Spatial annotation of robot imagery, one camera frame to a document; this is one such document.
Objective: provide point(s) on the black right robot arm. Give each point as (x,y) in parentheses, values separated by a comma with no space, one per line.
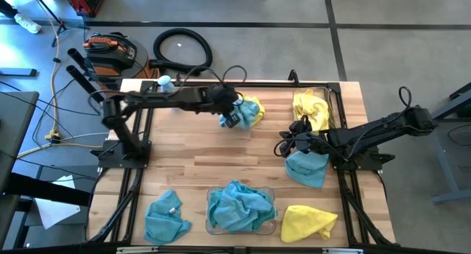
(368,136)

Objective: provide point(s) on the white paper sheet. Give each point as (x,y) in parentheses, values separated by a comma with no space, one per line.
(55,206)

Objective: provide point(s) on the grey metal floor bar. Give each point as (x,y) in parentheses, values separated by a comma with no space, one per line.
(18,72)

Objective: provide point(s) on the orange and black shop vacuum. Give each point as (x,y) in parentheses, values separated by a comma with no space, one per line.
(110,59)

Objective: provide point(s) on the dark grey side table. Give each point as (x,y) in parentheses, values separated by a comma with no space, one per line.
(14,136)

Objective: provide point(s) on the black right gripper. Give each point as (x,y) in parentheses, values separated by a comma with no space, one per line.
(312,143)

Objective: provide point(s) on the black vacuum wand tube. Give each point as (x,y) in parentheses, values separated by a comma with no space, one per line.
(77,57)
(88,86)

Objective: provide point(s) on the red tool crate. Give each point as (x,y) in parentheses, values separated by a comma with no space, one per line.
(84,0)

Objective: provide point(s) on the person's leg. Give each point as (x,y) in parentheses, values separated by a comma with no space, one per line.
(7,7)

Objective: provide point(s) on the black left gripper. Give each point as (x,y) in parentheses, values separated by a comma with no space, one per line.
(224,98)

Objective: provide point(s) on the grey-blue desk frame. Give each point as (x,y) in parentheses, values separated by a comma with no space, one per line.
(441,162)

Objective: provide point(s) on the silver metal bracket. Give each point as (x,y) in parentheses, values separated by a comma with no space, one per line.
(342,251)
(136,251)

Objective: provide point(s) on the person's white shoe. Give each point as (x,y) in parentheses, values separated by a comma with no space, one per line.
(27,23)

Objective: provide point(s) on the clear plastic water bottle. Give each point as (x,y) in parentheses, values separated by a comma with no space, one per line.
(165,82)

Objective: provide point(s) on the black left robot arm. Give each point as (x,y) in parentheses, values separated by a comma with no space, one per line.
(165,98)

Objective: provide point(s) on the black tripod stand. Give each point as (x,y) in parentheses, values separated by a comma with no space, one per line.
(62,25)

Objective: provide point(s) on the wide clear plastic basket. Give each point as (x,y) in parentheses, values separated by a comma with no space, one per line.
(270,230)

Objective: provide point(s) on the black side table beam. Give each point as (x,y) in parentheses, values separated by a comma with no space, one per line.
(55,195)

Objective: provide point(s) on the black aluminium table frame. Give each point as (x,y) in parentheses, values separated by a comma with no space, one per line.
(276,84)

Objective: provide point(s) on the narrow clear plastic basket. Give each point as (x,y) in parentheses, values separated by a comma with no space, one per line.
(331,90)

